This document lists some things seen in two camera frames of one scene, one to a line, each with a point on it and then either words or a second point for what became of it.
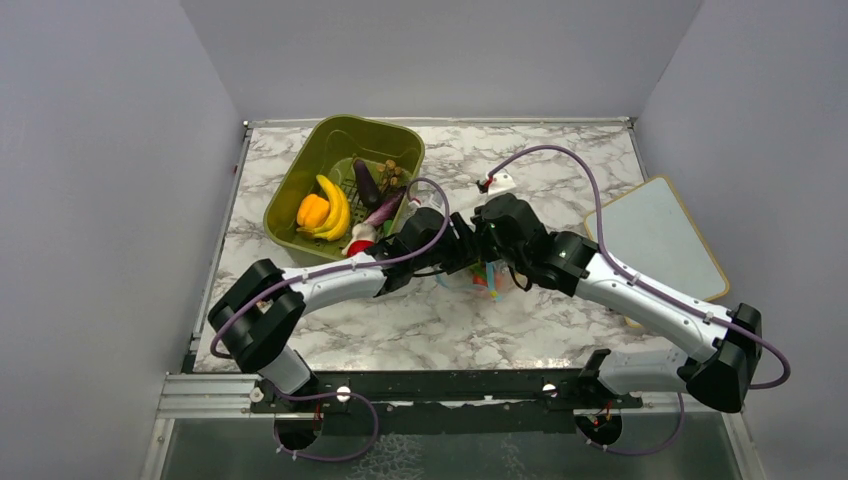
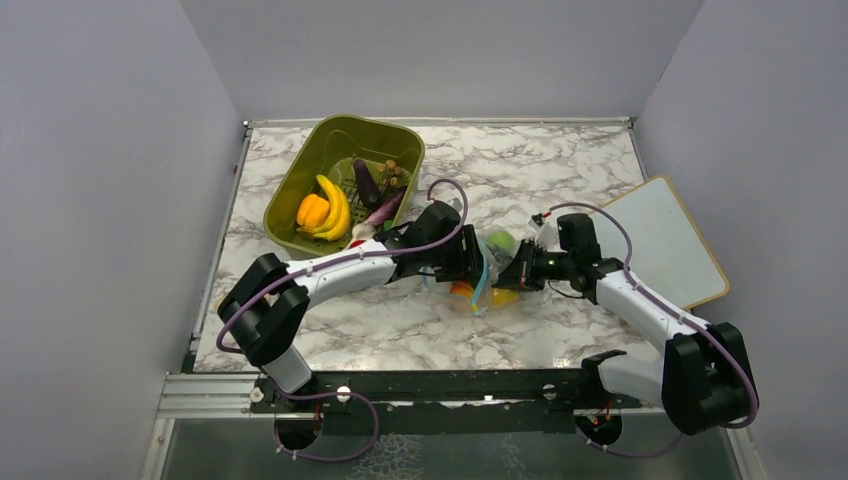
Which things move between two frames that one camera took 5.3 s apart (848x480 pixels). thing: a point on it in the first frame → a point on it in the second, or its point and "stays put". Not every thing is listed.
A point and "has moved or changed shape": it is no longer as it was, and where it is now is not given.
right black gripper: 480,232 → 520,272
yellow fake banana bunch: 337,224 stays put
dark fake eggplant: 368,189 stays put
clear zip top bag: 495,278 has moved or changed shape
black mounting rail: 441,403 stays put
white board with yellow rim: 651,229 stays put
